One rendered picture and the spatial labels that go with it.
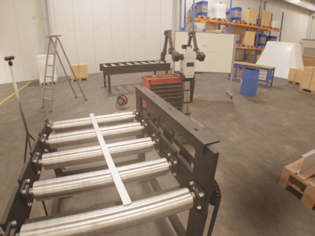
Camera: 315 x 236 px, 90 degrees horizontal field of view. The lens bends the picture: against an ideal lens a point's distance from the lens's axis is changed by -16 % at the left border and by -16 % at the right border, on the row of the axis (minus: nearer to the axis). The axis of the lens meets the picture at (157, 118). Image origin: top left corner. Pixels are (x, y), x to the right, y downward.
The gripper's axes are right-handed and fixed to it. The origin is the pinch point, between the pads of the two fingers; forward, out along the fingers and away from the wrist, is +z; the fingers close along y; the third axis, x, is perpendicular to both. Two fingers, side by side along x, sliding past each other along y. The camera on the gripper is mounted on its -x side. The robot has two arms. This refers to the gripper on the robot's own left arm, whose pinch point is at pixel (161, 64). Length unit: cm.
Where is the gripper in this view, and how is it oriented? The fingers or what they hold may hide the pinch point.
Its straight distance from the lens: 354.3
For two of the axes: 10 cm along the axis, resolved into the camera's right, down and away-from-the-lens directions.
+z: -1.6, 6.2, 7.7
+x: 2.7, 7.8, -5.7
